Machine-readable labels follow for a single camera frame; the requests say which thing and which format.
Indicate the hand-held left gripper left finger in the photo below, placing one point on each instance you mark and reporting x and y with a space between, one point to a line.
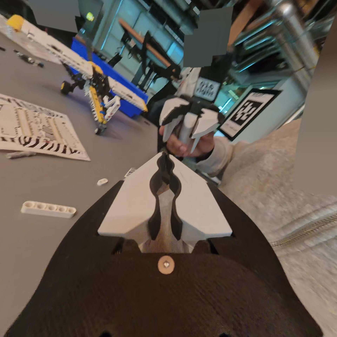
129 210

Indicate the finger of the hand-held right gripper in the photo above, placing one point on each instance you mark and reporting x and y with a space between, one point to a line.
169 110
209 121

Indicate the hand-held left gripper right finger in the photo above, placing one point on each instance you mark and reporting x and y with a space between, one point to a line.
200 208

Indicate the white two-hole lego liftarm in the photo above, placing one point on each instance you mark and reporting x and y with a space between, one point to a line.
102 182

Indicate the white five-hole lego beam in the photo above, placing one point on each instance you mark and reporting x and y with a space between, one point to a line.
48 213

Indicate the white yellow lego plane model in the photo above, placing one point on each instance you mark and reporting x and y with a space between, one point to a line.
71 56

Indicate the grey lego pin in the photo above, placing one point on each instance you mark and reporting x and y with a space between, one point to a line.
21 155

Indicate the small dark lego parts cluster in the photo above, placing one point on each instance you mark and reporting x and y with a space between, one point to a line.
29 59

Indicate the person's right hand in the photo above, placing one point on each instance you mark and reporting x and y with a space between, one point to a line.
176 147

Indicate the small striped sticker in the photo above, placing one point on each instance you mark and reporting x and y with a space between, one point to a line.
130 173

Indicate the black and white marker board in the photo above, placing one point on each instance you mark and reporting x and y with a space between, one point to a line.
247 110

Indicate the wooden standing desk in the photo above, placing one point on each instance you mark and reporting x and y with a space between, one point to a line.
147 46

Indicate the blue plastic bin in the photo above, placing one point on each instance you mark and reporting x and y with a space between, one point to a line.
106 68

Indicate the zebra striped sticker sheet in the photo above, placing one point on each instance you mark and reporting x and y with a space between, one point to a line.
39 123

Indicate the metal air duct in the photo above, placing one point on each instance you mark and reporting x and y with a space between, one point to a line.
292 26

